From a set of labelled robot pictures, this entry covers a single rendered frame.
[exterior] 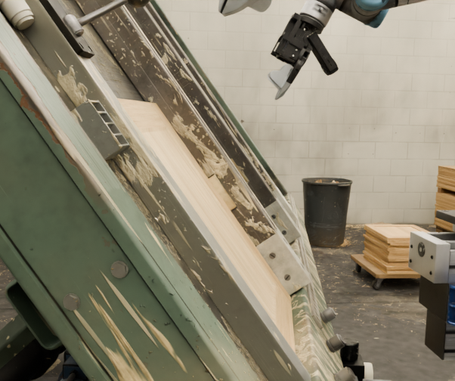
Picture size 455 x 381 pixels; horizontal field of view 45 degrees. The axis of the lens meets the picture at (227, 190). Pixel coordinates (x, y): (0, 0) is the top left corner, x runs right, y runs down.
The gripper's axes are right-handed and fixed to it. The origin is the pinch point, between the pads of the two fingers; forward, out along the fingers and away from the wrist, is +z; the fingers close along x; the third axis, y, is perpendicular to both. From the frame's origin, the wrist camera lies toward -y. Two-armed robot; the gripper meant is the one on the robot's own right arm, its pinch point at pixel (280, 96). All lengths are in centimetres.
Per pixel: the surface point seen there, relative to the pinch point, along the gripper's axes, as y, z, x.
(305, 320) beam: -15, 38, 50
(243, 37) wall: -8, -98, -488
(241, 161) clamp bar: -1.2, 19.7, -13.6
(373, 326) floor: -146, 72, -171
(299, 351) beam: -13, 41, 61
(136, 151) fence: 24, 24, 71
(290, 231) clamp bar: -23.0, 30.7, -10.8
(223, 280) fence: 7, 33, 73
